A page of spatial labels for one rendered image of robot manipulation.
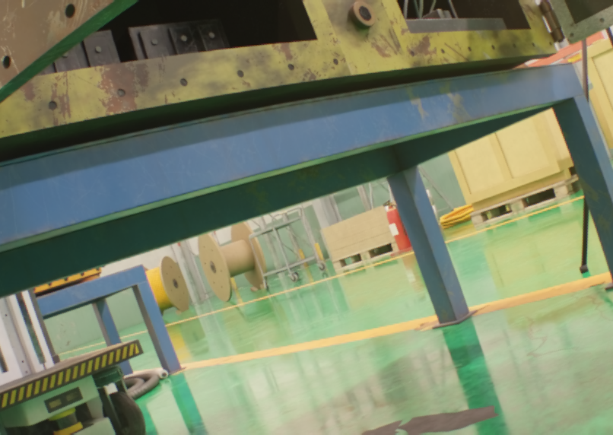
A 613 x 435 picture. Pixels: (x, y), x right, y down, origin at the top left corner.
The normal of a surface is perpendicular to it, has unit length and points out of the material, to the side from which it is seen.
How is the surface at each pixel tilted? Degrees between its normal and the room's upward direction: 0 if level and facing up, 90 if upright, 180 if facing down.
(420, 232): 90
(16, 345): 90
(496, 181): 90
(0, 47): 90
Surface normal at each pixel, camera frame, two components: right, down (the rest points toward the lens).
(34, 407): 0.74, -0.30
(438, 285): -0.70, 0.23
